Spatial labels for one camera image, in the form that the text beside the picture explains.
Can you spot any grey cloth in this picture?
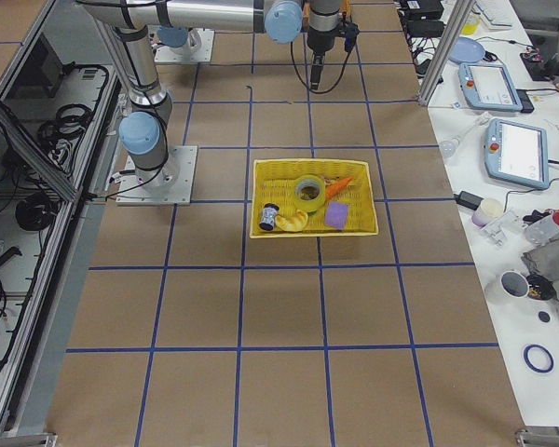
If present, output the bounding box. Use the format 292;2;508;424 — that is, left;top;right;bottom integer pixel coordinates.
521;226;559;345

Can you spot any blue plastic plate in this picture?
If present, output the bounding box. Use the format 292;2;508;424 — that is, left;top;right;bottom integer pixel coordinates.
448;36;485;64

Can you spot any white lavender cup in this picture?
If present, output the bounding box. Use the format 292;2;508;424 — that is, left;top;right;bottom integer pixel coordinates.
471;198;504;227

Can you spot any white mug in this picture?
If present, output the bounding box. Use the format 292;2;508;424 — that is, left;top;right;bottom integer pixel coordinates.
484;270;530;305

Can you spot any white light bulb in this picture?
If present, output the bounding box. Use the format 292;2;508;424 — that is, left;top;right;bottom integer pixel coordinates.
439;124;483;159

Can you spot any black bowl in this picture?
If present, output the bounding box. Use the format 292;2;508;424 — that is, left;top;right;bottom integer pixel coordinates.
526;274;557;301

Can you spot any orange toy carrot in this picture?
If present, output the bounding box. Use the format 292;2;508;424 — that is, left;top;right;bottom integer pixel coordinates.
325;177;353;200

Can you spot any upper blue teach pendant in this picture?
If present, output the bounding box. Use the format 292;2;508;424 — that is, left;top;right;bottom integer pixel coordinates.
457;62;523;112

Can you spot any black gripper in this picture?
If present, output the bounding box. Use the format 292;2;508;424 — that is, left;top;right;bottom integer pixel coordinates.
307;28;335;89

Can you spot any blue teach pendant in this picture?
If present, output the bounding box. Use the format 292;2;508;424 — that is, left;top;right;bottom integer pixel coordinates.
484;118;550;190
457;62;523;112

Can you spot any yellow woven basket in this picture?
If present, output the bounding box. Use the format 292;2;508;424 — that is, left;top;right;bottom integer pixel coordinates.
250;158;378;238

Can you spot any purple foam block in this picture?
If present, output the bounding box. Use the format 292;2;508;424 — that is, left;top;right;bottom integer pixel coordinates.
324;201;349;230

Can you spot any toy croissant bread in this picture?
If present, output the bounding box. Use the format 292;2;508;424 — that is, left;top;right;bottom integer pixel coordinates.
275;210;308;233

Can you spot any aluminium frame post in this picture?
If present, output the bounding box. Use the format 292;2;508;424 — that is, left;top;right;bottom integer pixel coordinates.
417;0;474;106

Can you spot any blue tape ring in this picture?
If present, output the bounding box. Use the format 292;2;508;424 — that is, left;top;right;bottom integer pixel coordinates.
523;344;554;373

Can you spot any yellow tape roll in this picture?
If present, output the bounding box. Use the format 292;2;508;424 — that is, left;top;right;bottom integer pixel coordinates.
293;174;325;212

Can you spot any black power adapter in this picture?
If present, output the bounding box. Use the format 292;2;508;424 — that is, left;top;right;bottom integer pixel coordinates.
454;191;484;211

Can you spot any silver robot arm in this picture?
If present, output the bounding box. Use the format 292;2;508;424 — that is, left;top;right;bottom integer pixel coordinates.
81;1;360;186

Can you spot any black round lid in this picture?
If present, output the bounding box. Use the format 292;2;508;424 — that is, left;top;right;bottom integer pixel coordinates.
538;311;551;323

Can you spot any lower blue teach pendant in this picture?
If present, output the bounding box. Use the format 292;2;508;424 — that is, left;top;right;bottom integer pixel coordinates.
484;118;550;190

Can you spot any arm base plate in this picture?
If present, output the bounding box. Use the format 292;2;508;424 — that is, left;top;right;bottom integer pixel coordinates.
155;26;214;65
115;145;198;206

